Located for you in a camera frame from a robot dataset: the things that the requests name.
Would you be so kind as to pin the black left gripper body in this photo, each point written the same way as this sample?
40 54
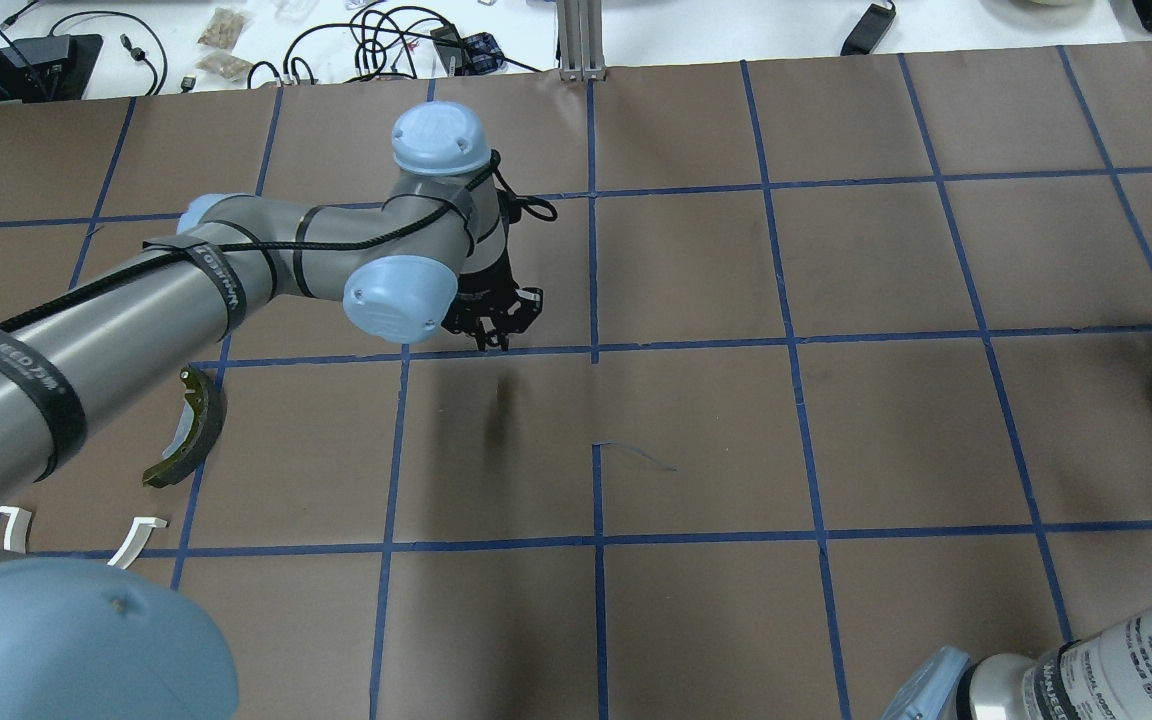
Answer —
487 282

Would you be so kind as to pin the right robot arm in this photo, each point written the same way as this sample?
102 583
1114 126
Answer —
1107 675

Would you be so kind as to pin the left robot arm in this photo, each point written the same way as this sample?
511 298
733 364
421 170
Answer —
81 639

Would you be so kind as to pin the loose blue thread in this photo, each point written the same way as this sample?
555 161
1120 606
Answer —
639 453

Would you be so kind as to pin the green brake shoe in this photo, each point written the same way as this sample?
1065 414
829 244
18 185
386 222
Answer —
198 430

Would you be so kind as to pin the bag of small parts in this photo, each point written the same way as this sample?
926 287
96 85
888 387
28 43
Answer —
224 28

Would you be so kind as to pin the black power adapter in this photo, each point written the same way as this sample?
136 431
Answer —
870 29

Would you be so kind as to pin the white curved plastic part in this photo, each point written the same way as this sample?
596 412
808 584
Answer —
16 523

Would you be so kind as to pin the aluminium frame post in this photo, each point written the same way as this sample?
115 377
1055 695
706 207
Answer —
581 55

